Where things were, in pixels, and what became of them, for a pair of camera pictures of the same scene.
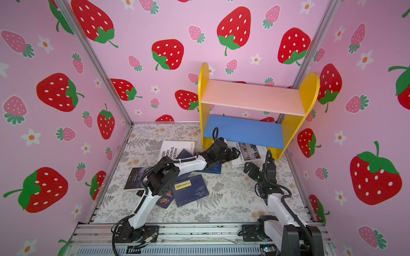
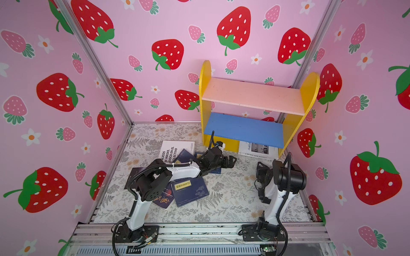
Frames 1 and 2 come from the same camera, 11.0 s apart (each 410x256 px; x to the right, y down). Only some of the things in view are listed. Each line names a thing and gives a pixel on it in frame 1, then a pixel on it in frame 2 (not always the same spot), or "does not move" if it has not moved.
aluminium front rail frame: [97, 239] does not move
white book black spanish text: [172, 149] does not move
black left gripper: [229, 156] → [230, 162]
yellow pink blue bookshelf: [269, 133] does not move
